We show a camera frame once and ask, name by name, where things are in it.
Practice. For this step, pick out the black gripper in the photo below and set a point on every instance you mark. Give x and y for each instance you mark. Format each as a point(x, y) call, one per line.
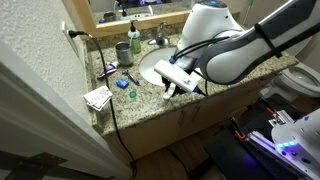
point(180, 78)

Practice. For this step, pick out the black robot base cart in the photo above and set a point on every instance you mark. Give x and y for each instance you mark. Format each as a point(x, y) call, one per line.
point(273, 141)

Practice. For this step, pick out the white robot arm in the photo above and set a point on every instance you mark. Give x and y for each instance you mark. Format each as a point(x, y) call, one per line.
point(224, 52)

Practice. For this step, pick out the green lens case cap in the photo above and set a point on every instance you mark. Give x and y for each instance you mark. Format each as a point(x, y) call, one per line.
point(132, 94)

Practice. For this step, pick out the white contact lens case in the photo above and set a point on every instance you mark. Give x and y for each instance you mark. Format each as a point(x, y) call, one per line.
point(169, 93)

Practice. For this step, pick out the wooden vanity cabinet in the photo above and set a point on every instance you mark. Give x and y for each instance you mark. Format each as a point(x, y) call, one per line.
point(136, 127)

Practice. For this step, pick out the chrome faucet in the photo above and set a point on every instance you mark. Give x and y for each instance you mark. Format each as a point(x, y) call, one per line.
point(160, 39)

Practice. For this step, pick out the blue razor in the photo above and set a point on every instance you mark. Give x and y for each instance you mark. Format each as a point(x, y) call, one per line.
point(134, 80)

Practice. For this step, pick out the blue floss container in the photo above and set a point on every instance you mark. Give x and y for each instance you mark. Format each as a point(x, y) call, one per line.
point(123, 84)

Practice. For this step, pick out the grey metal cup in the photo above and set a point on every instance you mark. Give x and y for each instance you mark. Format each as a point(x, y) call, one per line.
point(124, 54)

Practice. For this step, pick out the green soap dispenser bottle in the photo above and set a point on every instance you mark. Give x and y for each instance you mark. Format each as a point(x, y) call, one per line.
point(134, 38)

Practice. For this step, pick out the purple white toothpaste tube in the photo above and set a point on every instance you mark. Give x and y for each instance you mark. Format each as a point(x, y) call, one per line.
point(110, 68)

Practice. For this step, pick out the white paper packets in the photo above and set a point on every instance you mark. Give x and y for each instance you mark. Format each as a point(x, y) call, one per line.
point(98, 98)

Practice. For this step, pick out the white toilet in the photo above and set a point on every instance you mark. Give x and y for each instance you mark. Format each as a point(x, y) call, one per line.
point(295, 81)

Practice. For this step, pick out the white door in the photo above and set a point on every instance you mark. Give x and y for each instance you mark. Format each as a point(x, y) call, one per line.
point(35, 119)

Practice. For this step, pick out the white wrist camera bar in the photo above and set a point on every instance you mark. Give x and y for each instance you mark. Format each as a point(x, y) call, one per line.
point(161, 65)

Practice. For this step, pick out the green white broom handle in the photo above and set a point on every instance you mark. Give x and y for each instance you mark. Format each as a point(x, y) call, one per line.
point(251, 2)

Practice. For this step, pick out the white wall outlet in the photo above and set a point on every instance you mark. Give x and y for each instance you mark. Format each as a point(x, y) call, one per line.
point(65, 31)

